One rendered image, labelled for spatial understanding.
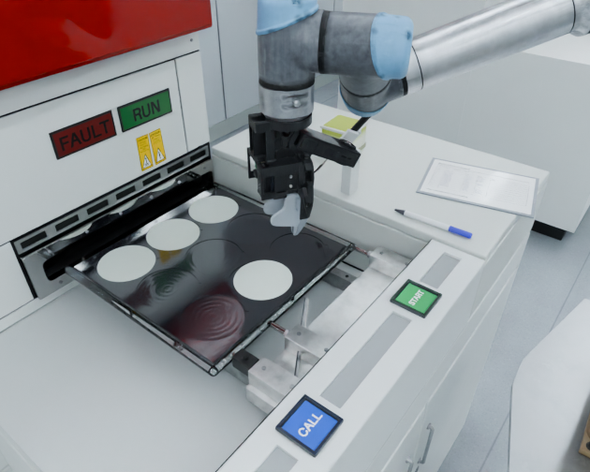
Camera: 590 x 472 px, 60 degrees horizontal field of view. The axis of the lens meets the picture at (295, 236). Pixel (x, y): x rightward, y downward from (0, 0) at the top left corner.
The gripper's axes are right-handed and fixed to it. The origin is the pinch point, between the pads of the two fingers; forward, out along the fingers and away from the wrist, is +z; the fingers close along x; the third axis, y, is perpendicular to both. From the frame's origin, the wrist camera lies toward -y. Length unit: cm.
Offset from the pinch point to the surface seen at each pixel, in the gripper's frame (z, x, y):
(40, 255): 6.4, -15.4, 41.2
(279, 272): 9.2, -0.3, 3.4
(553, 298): 98, -44, -131
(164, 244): 9.5, -15.3, 20.8
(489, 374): 98, -21, -82
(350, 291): 11.2, 6.3, -7.3
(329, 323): 11.3, 11.8, -0.9
